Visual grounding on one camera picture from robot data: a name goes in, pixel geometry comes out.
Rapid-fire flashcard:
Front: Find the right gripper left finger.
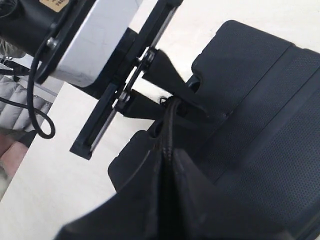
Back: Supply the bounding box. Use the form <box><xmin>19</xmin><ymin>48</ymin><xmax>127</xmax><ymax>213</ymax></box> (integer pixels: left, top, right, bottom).
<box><xmin>58</xmin><ymin>150</ymin><xmax>162</xmax><ymax>240</ymax></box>

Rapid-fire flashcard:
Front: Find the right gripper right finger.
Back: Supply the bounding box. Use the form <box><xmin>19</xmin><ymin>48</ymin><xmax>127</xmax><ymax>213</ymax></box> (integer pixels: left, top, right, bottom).
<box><xmin>172</xmin><ymin>149</ymin><xmax>320</xmax><ymax>240</ymax></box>

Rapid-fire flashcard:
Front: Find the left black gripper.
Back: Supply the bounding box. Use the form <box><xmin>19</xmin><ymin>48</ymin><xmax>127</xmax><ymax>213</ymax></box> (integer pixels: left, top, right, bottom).
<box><xmin>70</xmin><ymin>0</ymin><xmax>209</xmax><ymax>160</ymax></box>

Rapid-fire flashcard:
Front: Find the black plastic carrying case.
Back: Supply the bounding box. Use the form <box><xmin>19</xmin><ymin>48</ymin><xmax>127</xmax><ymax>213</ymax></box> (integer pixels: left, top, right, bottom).
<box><xmin>107</xmin><ymin>19</ymin><xmax>320</xmax><ymax>240</ymax></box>

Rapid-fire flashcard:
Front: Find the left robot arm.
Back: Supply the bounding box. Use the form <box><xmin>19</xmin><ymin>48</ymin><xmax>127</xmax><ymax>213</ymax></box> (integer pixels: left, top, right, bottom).
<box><xmin>0</xmin><ymin>0</ymin><xmax>207</xmax><ymax>160</ymax></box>

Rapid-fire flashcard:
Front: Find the silver robot-arm camera housing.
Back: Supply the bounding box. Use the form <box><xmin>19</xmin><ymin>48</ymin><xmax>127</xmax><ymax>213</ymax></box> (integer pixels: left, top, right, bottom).
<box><xmin>33</xmin><ymin>0</ymin><xmax>142</xmax><ymax>88</ymax></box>

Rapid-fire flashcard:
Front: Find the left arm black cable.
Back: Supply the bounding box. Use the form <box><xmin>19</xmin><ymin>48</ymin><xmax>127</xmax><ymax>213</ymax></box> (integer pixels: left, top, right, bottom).
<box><xmin>0</xmin><ymin>42</ymin><xmax>56</xmax><ymax>140</ymax></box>

